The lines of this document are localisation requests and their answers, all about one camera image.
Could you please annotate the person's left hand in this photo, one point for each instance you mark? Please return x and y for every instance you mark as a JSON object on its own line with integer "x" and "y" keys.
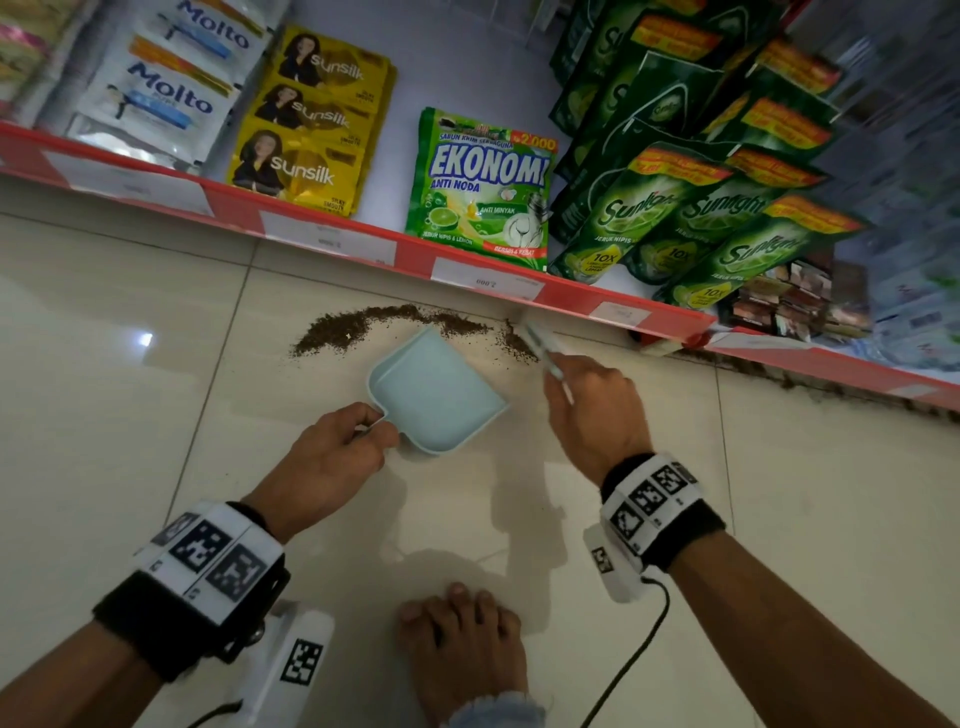
{"x": 322, "y": 472}

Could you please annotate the person's right hand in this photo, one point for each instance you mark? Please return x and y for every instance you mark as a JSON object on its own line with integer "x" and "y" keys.
{"x": 600, "y": 420}

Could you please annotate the light blue small brush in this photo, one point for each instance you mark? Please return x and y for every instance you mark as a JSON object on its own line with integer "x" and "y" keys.
{"x": 541, "y": 351}

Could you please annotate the light blue plastic dustpan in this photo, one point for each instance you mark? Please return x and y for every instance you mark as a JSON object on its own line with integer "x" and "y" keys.
{"x": 435, "y": 397}

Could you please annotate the person's left forearm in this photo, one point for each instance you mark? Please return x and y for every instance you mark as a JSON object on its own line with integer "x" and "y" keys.
{"x": 67, "y": 682}

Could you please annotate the person's right forearm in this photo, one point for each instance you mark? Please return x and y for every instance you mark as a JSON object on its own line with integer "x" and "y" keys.
{"x": 787, "y": 645}

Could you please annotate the person's right foot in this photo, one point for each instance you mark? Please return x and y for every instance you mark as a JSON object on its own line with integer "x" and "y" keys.
{"x": 465, "y": 652}

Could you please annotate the stack of small brown packets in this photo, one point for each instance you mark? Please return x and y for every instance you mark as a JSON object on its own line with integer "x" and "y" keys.
{"x": 795, "y": 300}

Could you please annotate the light green detergent pouch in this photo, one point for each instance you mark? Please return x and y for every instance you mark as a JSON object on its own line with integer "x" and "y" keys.
{"x": 480, "y": 187}

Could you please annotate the row of dark green pouches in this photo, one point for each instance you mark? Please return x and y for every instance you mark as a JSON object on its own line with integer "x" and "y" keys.
{"x": 675, "y": 150}

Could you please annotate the store shelf with red edge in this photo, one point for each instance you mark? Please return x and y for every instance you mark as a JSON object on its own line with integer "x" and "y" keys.
{"x": 232, "y": 206}

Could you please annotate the strip of yellow sachets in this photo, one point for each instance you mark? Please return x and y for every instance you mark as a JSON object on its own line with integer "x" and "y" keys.
{"x": 307, "y": 127}

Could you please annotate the strip of white blue sachets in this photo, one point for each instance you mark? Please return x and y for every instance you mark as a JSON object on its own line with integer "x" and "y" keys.
{"x": 165, "y": 90}

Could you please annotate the strip of gold sachets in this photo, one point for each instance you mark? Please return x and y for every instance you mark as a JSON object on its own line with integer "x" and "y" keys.
{"x": 30, "y": 45}

